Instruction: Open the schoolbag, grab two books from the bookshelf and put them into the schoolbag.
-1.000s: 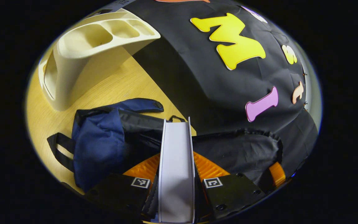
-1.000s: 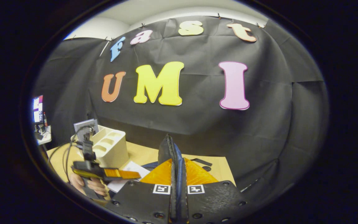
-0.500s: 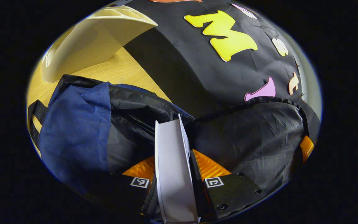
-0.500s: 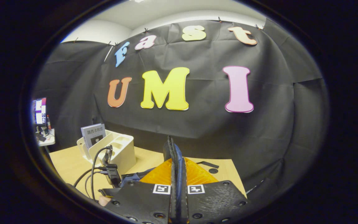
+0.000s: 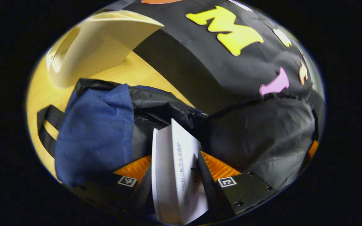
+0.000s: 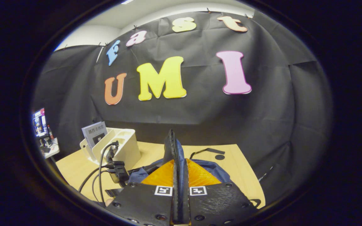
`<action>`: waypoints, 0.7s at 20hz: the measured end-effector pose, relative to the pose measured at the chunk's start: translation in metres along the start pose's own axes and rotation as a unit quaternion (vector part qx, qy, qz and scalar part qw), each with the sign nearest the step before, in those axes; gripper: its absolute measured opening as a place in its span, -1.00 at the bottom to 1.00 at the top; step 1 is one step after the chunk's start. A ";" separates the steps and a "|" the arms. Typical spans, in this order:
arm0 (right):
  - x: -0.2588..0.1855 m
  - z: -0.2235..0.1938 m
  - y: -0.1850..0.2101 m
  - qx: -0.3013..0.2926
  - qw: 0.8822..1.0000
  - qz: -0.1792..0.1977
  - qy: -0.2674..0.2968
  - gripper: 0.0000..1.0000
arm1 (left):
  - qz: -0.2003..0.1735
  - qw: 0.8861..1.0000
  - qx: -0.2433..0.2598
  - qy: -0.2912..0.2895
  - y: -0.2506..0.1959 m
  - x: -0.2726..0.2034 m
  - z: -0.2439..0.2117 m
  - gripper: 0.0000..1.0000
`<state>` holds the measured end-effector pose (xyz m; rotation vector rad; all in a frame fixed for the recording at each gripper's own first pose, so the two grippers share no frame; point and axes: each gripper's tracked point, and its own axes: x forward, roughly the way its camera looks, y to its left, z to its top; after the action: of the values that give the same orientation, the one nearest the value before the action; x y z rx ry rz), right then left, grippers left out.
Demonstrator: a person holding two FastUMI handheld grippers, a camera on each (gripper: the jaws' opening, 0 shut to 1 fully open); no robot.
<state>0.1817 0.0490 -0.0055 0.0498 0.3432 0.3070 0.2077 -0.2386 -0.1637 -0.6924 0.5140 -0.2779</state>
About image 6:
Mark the black backdrop cloth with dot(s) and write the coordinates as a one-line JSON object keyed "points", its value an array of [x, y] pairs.
{"points": [[262, 110]]}

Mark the computer monitor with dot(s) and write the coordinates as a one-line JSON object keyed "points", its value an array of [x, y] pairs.
{"points": [[39, 124]]}

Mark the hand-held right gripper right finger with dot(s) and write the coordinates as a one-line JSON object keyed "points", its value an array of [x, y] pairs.
{"points": [[215, 204]]}

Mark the blue schoolbag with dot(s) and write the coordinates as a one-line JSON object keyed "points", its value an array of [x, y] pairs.
{"points": [[171, 147]]}

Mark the white bookshelf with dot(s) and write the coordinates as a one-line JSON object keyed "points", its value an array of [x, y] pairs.
{"points": [[127, 147]]}

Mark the white side desk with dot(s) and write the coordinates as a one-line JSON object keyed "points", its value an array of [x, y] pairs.
{"points": [[53, 149]]}

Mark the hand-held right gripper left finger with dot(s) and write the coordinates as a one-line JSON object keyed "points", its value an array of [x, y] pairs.
{"points": [[143, 204]]}

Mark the grey-blue cover book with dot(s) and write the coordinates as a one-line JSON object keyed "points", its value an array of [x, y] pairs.
{"points": [[94, 133]]}

